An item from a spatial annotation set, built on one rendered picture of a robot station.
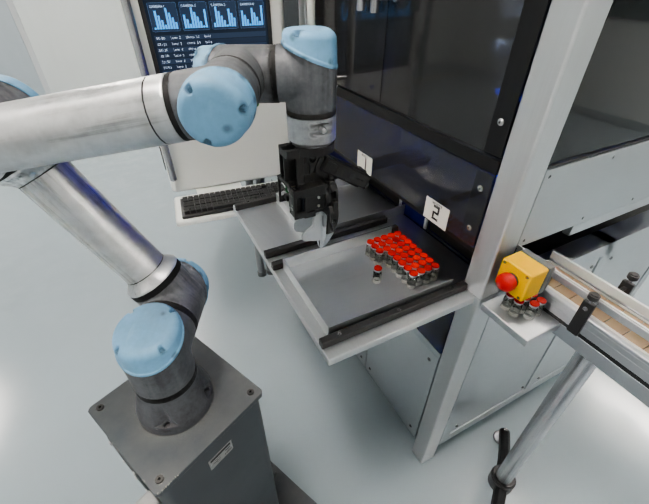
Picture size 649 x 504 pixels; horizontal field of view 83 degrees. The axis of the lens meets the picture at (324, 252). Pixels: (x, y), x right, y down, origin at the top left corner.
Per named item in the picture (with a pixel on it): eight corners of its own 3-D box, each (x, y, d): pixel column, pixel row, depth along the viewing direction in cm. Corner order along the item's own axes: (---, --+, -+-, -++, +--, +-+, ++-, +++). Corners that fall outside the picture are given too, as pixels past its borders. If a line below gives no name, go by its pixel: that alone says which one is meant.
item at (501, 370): (360, 185, 324) (368, 77, 270) (585, 363, 178) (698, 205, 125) (250, 213, 288) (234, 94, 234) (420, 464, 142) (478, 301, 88)
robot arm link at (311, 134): (322, 103, 60) (347, 117, 54) (322, 131, 63) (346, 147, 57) (278, 109, 57) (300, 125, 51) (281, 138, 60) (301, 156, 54)
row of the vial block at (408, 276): (377, 249, 105) (378, 235, 102) (417, 288, 92) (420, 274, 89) (370, 251, 104) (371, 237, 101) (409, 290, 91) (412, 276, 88)
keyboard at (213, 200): (281, 184, 152) (281, 179, 151) (291, 200, 142) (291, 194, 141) (180, 201, 141) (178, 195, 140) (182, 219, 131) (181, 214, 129)
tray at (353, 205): (361, 181, 138) (362, 172, 136) (404, 213, 120) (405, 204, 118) (276, 202, 126) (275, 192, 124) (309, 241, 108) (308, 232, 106)
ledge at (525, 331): (519, 290, 94) (522, 284, 93) (566, 324, 85) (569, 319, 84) (479, 308, 89) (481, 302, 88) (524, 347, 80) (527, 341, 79)
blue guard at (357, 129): (235, 75, 223) (231, 41, 212) (474, 247, 86) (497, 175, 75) (234, 76, 223) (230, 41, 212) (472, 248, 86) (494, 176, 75)
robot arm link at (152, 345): (120, 401, 67) (92, 355, 59) (146, 342, 78) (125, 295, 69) (187, 399, 67) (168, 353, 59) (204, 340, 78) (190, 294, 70)
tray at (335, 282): (390, 235, 110) (391, 226, 108) (450, 289, 92) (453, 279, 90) (283, 269, 98) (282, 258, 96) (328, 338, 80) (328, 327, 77)
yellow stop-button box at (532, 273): (516, 272, 85) (526, 247, 80) (543, 292, 80) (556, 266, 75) (492, 282, 82) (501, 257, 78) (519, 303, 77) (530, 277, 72)
